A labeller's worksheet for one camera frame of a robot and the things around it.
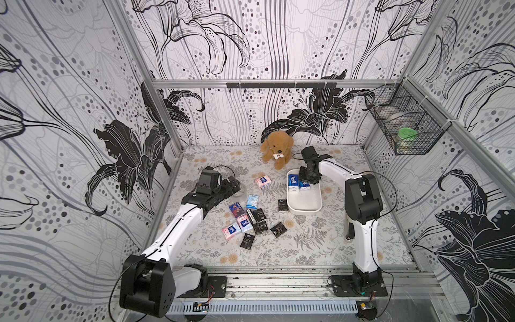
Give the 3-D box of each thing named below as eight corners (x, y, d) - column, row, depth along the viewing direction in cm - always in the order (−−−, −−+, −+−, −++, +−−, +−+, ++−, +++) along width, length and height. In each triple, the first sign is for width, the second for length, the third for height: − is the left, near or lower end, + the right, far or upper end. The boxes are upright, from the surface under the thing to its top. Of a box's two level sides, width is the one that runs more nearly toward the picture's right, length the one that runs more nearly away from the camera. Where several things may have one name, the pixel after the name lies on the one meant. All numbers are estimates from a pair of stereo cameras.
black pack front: (241, 246, 84) (240, 245, 83) (246, 234, 88) (245, 232, 86) (250, 250, 84) (249, 248, 82) (254, 237, 87) (254, 235, 85)
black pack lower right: (276, 238, 87) (276, 236, 85) (270, 230, 89) (270, 228, 87) (286, 230, 89) (286, 228, 87) (280, 223, 91) (280, 221, 89)
